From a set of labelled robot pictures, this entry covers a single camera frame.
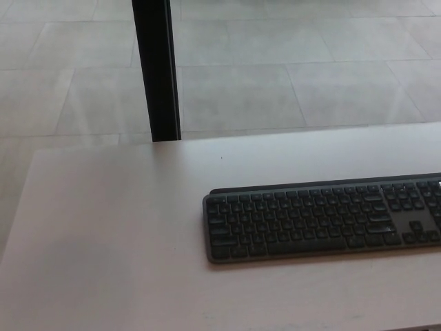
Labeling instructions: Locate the black wireless keyboard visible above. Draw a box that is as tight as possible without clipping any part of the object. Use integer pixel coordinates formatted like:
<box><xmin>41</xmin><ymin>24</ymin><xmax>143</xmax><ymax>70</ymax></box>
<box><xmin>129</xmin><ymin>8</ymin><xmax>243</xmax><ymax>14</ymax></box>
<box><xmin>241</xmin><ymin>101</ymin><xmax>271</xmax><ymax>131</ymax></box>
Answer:
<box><xmin>202</xmin><ymin>172</ymin><xmax>441</xmax><ymax>265</ymax></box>

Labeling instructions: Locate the black vertical metal post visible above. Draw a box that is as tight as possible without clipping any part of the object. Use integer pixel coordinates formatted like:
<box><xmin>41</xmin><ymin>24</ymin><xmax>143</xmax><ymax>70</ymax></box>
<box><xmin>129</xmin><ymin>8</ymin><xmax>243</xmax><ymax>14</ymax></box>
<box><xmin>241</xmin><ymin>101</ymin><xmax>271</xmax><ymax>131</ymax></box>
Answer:
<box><xmin>131</xmin><ymin>0</ymin><xmax>182</xmax><ymax>143</ymax></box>

